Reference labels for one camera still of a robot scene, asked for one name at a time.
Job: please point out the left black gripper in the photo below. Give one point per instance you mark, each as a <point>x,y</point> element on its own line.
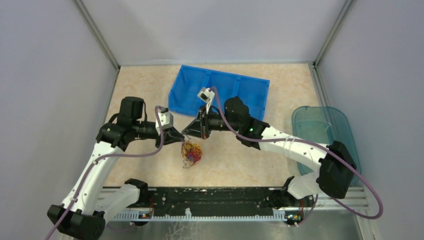
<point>171,136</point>

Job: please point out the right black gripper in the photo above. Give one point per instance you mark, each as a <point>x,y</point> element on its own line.
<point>194,129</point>

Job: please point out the coloured wire ball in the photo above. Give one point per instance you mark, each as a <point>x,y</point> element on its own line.
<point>191,153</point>

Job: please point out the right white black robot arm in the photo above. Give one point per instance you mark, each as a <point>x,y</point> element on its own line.
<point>331,164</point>

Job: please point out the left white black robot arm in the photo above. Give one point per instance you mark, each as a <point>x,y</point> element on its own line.
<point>81,215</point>

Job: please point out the blue three-compartment plastic bin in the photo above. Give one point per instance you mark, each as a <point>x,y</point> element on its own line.
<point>183,96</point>

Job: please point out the teal transparent plastic tray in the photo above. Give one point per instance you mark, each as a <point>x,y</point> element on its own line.
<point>324,125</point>

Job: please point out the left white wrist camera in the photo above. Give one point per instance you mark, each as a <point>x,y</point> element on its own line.
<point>165,118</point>

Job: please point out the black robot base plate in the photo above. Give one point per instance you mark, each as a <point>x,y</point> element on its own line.
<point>206,210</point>

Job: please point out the left aluminium corner post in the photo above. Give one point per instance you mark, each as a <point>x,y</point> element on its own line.
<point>97,33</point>

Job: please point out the aluminium corner post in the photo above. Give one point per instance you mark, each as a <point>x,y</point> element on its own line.
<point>97,33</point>
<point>333,31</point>

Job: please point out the right aluminium corner post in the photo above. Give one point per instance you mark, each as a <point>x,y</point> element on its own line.
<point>333,31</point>

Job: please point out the aluminium frame rail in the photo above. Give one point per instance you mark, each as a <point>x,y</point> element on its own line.
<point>344,198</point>

